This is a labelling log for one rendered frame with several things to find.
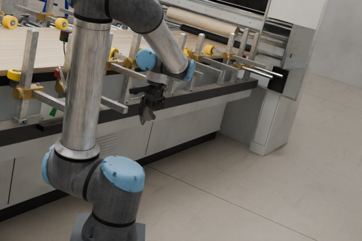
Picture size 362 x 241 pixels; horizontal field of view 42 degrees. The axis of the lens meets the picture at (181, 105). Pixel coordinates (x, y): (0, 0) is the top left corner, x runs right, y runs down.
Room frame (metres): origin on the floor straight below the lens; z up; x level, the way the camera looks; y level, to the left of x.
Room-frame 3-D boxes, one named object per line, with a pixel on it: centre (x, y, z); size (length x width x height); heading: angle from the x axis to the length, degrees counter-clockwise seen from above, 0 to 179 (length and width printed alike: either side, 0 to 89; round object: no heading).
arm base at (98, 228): (1.43, 0.13, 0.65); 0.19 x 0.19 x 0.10
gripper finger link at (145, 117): (2.00, 0.14, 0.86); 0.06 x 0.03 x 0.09; 63
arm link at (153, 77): (2.02, 0.13, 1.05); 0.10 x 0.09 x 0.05; 153
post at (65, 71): (2.21, 0.57, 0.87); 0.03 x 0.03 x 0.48; 62
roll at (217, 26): (4.76, -0.19, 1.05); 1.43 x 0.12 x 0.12; 62
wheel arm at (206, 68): (3.10, 0.02, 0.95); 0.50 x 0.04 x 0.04; 62
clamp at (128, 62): (2.67, 0.32, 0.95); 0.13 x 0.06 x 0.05; 152
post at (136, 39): (2.65, 0.33, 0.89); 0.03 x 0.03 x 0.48; 62
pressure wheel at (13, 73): (2.07, 0.76, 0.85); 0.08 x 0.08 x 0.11
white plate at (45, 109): (2.17, 0.56, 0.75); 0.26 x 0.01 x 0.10; 152
